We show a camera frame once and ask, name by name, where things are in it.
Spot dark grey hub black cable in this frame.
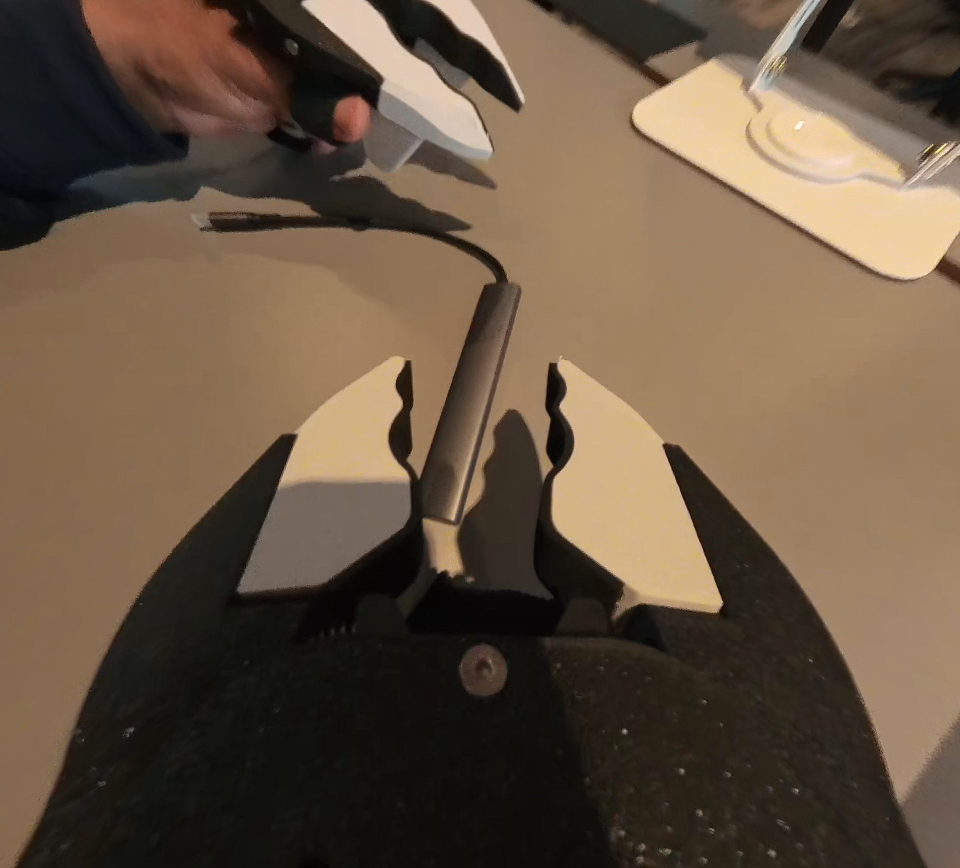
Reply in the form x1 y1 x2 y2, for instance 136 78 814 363
192 208 523 527

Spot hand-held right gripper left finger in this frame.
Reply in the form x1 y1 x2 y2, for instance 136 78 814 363
237 355 420 599

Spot person's left hand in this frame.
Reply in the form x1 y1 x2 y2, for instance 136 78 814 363
83 0 376 152

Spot white stand with clear arms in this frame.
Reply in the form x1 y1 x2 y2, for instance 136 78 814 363
630 0 960 283

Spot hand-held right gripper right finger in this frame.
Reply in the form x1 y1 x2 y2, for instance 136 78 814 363
536 357 724 614

